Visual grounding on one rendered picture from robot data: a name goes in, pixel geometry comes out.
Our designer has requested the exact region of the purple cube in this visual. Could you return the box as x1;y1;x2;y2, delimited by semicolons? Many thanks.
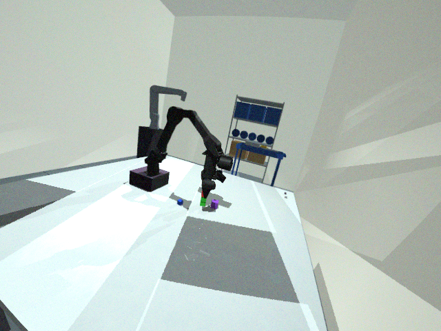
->
210;199;219;210

